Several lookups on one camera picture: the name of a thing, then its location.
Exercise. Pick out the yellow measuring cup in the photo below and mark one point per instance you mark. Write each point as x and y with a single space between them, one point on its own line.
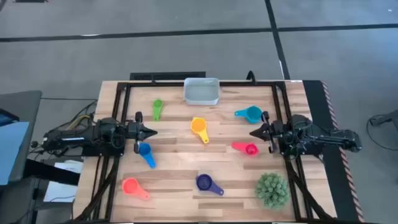
198 125

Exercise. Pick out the grey stand leg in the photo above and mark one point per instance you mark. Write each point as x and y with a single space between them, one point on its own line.
388 117

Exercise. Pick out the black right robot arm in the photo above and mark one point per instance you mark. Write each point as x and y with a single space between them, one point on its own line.
329 138

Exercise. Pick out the black mat with striped edge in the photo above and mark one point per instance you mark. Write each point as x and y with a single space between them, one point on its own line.
339 186

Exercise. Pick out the dark tablet screen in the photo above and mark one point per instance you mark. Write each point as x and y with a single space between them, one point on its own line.
6 116

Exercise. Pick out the black beam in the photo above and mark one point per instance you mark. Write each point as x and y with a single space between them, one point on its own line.
46 171

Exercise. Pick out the grey rectangular basket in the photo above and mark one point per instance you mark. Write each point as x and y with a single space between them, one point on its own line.
202 92

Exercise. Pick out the pink measuring cup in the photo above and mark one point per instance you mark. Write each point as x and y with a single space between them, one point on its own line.
251 149

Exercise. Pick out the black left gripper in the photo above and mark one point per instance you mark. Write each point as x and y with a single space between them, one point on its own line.
136 130

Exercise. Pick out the teal measuring cup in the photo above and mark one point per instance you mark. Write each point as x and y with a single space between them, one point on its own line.
253 114

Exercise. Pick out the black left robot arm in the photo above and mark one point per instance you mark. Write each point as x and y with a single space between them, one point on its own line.
77 137

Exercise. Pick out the coral measuring cup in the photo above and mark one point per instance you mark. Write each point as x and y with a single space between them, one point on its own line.
130 186

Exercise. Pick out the grey side desk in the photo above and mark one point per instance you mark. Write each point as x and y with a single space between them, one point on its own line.
25 102

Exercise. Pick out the blue folder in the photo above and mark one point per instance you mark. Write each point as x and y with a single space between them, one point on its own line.
12 149

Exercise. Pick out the purple measuring cup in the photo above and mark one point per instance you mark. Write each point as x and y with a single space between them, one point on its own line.
203 182

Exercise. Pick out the black round plug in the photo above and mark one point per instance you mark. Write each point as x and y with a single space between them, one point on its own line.
34 144

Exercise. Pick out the green artificial plant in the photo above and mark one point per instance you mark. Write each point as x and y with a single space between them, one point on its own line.
272 189

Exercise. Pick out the black floor grille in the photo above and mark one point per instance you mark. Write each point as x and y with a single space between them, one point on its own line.
168 76

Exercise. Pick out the black aluminium table frame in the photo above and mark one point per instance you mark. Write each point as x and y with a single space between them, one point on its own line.
174 84

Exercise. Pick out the white paper sheet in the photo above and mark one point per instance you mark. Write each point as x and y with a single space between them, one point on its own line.
73 166
59 191

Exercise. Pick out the green measuring cup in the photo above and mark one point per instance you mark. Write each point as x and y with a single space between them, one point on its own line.
157 105

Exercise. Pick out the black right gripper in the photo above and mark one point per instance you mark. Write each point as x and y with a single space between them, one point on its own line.
273 132

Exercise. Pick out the blue measuring cup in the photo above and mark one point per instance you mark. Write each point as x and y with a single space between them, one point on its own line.
145 149

